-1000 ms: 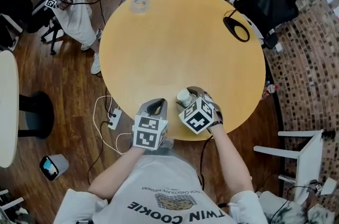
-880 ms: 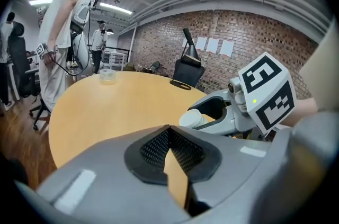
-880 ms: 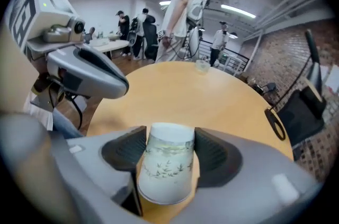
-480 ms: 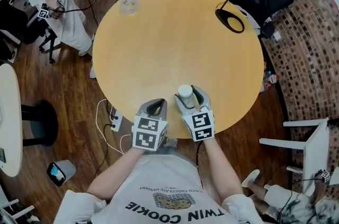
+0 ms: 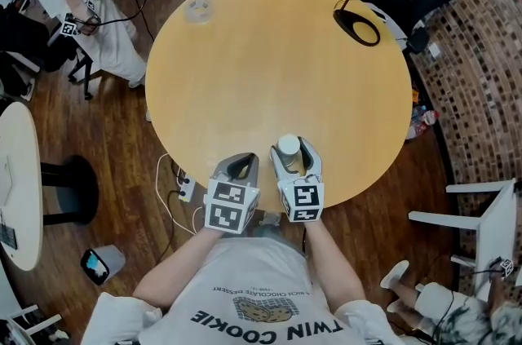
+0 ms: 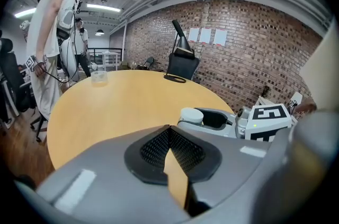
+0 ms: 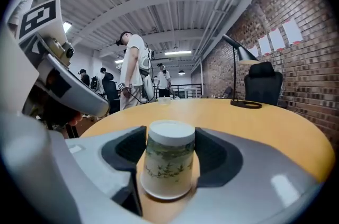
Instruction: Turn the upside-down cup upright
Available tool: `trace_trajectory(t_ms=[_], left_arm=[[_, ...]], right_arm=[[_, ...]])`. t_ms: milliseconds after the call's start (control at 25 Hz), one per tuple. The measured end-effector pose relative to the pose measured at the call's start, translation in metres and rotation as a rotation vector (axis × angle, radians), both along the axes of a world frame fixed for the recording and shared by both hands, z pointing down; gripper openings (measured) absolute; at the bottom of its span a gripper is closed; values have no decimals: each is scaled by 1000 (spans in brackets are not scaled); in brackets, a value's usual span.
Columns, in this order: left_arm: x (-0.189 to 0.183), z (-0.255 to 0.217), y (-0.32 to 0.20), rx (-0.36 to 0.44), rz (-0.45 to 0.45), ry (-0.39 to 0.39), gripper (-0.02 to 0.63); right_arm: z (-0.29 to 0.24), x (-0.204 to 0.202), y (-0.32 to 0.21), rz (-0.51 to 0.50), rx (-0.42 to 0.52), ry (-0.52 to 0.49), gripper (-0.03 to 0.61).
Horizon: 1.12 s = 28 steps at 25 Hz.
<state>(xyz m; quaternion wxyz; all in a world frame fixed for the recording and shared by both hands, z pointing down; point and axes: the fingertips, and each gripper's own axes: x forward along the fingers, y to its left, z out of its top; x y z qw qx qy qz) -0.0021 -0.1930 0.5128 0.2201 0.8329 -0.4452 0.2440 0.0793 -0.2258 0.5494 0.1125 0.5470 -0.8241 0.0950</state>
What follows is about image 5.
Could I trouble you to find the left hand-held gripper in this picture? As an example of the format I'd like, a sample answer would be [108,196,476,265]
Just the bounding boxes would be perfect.
[203,152,261,235]

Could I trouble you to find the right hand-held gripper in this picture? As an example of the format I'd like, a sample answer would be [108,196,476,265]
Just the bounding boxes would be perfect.
[271,137,325,223]

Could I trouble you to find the white paper cup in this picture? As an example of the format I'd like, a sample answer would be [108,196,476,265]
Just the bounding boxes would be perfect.
[276,134,302,169]

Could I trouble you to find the person's left forearm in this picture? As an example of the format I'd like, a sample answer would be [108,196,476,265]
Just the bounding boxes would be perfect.
[133,228,223,310]

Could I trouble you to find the person's right forearm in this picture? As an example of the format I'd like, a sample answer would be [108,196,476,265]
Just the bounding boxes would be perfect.
[303,219,366,316]

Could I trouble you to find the white power strip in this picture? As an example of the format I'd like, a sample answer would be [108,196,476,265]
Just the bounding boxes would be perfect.
[178,175,197,202]

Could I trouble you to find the person's white shoe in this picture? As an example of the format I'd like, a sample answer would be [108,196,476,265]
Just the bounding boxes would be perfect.
[259,211,282,228]

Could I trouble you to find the person's white printed t-shirt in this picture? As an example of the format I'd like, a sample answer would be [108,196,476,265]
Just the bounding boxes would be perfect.
[81,237,405,345]

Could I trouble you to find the plastic drink bottles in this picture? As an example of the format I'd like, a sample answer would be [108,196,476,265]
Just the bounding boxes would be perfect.
[407,105,440,140]

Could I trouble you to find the grey trash bin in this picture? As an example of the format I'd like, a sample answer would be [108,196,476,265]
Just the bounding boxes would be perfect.
[80,245,126,286]

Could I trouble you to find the clear tape roll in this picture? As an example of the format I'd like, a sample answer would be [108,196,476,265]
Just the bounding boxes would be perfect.
[183,0,214,25]

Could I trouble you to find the white stool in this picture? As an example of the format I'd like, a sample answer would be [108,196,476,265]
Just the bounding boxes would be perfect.
[408,179,518,302]

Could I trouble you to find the white oval table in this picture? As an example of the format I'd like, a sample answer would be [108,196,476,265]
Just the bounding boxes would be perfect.
[0,101,100,272]

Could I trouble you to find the black keyboard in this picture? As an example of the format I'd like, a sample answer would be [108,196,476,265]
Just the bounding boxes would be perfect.
[0,223,20,250]

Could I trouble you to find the black wheeled chair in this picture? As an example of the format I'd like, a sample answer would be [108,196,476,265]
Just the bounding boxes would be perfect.
[0,4,99,100]

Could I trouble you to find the white rack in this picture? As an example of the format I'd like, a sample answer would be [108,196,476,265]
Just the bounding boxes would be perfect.
[0,304,62,345]

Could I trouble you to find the black floor cable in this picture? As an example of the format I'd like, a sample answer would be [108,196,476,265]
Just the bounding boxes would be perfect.
[157,167,183,263]

